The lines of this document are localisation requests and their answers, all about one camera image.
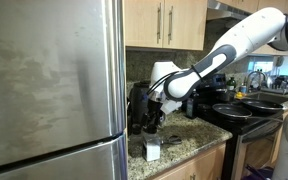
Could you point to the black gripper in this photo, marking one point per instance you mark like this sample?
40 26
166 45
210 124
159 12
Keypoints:
153 115

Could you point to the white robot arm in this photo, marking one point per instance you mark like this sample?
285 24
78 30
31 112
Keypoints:
171 85

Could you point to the black pepper bottle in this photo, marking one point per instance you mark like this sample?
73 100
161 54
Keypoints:
136 140

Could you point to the dark green oil bottle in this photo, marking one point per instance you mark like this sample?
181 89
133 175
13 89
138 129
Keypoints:
190 106

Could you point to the green soap bottle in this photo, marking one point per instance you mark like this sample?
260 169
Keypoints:
231 84

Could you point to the black electric stove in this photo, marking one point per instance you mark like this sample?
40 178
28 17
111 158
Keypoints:
212 90

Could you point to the black scissors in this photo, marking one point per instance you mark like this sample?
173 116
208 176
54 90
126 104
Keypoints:
172 140

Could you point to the black frying pan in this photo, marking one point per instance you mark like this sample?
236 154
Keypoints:
262 105
237 114

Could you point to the light wood upper cabinet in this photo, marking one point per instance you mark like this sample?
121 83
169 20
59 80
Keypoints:
166 24

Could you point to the stainless steel refrigerator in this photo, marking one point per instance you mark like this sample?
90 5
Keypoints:
62 90

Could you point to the kitchen faucet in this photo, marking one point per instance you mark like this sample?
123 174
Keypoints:
254 80

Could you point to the range hood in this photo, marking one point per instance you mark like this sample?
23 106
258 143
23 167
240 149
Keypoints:
219 10

